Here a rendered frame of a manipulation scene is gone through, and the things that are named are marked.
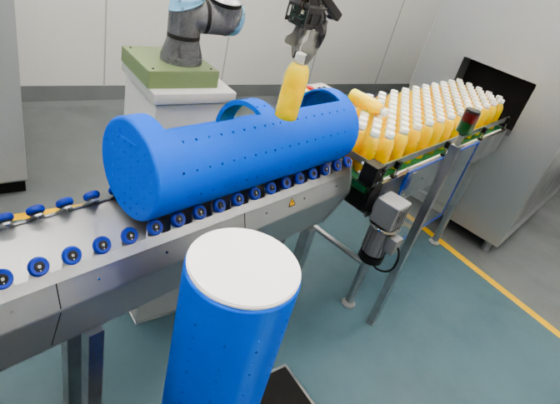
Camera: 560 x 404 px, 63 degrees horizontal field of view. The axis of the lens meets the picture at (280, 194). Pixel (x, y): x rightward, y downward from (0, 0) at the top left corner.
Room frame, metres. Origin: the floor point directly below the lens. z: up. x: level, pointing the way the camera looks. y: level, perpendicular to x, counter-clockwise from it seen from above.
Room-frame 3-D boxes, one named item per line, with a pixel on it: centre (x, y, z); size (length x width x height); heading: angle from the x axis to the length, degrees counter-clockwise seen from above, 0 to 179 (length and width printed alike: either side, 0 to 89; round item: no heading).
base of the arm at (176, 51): (1.62, 0.48, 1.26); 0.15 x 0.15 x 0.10
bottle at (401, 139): (1.89, -0.45, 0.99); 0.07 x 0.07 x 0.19
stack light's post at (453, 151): (1.84, -0.66, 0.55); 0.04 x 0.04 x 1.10; 54
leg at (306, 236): (1.64, -0.16, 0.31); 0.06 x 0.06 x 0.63; 54
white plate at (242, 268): (0.83, 0.04, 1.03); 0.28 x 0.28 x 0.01
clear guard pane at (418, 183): (2.09, -0.74, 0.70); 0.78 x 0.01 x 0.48; 144
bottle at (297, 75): (1.26, 0.04, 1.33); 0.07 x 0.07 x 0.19
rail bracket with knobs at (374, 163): (1.66, -0.33, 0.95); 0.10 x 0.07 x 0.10; 54
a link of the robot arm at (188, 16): (1.62, 0.48, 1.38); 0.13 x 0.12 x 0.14; 127
